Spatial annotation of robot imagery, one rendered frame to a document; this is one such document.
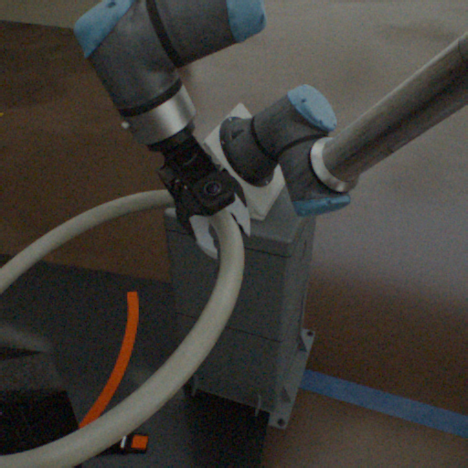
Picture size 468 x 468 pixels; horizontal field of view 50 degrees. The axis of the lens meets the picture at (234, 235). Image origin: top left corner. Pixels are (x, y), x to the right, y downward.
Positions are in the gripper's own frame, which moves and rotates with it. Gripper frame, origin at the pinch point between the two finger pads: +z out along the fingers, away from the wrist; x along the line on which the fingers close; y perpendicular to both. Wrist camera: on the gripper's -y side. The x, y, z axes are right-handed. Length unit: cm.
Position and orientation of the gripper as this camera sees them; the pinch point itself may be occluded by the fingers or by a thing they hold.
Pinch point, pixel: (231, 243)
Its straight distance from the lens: 76.4
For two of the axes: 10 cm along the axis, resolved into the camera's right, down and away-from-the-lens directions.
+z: 3.8, 7.3, 5.6
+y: -4.4, -3.9, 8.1
